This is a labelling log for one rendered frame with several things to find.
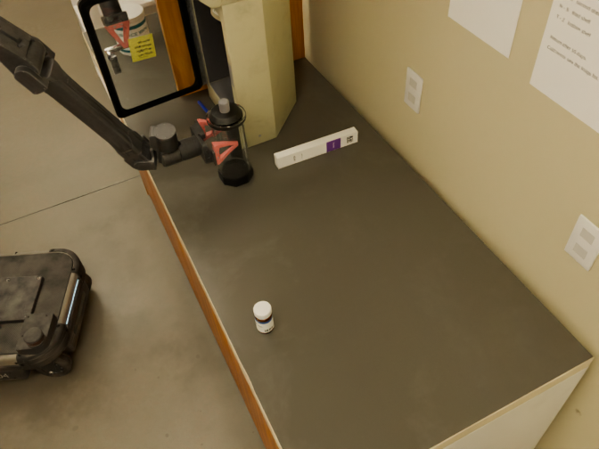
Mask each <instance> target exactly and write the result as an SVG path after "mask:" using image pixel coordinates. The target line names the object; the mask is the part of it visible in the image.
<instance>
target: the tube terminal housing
mask: <svg viewBox="0 0 599 449"><path fill-rule="evenodd" d="M220 2H221V5H220V6H219V7H217V8H214V10H215V11H216V12H217V13H218V15H219V18H220V20H221V25H222V30H223V36H224V40H225V46H226V56H227V61H228V63H229V64H230V66H231V69H232V74H233V80H234V87H233V86H232V88H233V94H234V103H236V104H239V105H241V106H242V107H243V108H244V109H245V111H246V120H245V122H244V125H245V132H246V138H247V144H248V148H249V147H251V146H253V145H256V144H259V143H263V142H265V141H268V140H271V139H274V138H276V137H277V136H278V134H279V132H280V130H281V129H282V127H283V124H284V122H285V121H286V119H287V118H288V116H289V114H290V112H291V110H292V108H293V106H294V104H295V102H296V88H295V75H294V62H293V50H292V36H291V12H290V0H220ZM208 82H209V79H208ZM207 86H208V85H207ZM208 90H209V97H210V99H211V100H212V101H213V102H214V104H215V105H217V104H218V101H219V100H220V99H219V97H218V96H217V94H216V93H215V91H214V90H213V88H212V87H211V86H210V84H209V86H208Z"/></svg>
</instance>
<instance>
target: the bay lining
mask: <svg viewBox="0 0 599 449"><path fill-rule="evenodd" d="M193 8H194V12H195V17H196V21H197V26H198V30H199V35H200V40H201V48H202V52H203V57H204V61H205V66H206V71H207V74H208V79H209V82H210V83H211V82H214V81H217V80H219V79H223V78H228V77H230V73H229V68H228V61H227V56H226V46H225V40H224V36H223V30H222V25H221V21H219V20H217V19H215V18H214V17H213V16H212V15H211V12H210V9H211V8H210V7H208V6H207V5H205V4H204V3H202V2H200V1H199V0H193Z"/></svg>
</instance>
